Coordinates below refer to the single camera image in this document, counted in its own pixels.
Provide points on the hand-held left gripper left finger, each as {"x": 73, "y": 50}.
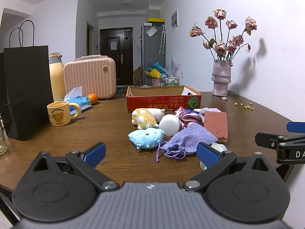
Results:
{"x": 95, "y": 153}

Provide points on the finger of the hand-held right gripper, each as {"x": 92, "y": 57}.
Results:
{"x": 266, "y": 140}
{"x": 296, "y": 127}

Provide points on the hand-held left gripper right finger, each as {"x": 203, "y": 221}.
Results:
{"x": 207, "y": 157}

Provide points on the small white soft toy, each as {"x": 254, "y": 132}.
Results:
{"x": 218, "y": 146}

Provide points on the pink sponge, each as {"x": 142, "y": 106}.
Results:
{"x": 215, "y": 124}

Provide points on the lilac fluffy scrunchie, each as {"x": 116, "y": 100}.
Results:
{"x": 212, "y": 110}

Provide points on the blue small carton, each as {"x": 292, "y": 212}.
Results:
{"x": 190, "y": 111}

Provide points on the pink satin scrunchie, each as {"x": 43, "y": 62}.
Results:
{"x": 182, "y": 115}

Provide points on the white squishy ball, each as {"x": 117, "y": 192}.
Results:
{"x": 169, "y": 124}

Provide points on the light blue plush toy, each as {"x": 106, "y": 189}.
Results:
{"x": 145, "y": 137}

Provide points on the yellow and white plush toy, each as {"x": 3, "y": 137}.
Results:
{"x": 143, "y": 119}

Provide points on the red cardboard box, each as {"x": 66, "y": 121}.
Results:
{"x": 154, "y": 101}

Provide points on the light blue soft tissue pack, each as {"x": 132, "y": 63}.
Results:
{"x": 81, "y": 101}

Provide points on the scattered yellow crumbs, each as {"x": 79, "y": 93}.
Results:
{"x": 245, "y": 106}

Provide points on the yellow bear mug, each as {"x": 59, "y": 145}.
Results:
{"x": 58, "y": 115}

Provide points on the orange tangerine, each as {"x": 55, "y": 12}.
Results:
{"x": 92, "y": 98}

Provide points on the pink ribbed suitcase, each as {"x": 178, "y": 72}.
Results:
{"x": 90, "y": 78}

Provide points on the mauve textured vase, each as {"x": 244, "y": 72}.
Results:
{"x": 221, "y": 78}

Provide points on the yellow thermos bottle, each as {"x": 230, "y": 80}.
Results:
{"x": 57, "y": 81}

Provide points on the metal trolley with bottles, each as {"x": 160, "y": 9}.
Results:
{"x": 170, "y": 80}

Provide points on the brown cardboard carton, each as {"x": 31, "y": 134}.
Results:
{"x": 138, "y": 76}

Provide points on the pink bucket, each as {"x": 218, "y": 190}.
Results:
{"x": 155, "y": 81}

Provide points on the clear glass jar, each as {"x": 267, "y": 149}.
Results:
{"x": 2, "y": 145}

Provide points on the dark brown entrance door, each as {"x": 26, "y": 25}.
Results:
{"x": 116, "y": 62}

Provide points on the black paper bag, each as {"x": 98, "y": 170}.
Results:
{"x": 26, "y": 88}

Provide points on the blue and yellow bags pile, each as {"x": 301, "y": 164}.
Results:
{"x": 156, "y": 71}

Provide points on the dried pink roses bouquet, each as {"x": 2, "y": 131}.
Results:
{"x": 221, "y": 47}

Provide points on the white paper notice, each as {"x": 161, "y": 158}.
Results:
{"x": 113, "y": 45}

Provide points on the grey interior door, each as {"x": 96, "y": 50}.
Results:
{"x": 90, "y": 40}

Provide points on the grey refrigerator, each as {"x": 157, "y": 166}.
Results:
{"x": 152, "y": 52}

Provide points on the white hanging umbrellas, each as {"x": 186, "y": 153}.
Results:
{"x": 162, "y": 40}

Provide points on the clear plastic bag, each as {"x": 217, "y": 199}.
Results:
{"x": 151, "y": 31}

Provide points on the yellow flat box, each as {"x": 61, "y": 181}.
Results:
{"x": 156, "y": 19}

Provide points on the purple feather wall decoration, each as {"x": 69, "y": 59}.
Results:
{"x": 174, "y": 66}

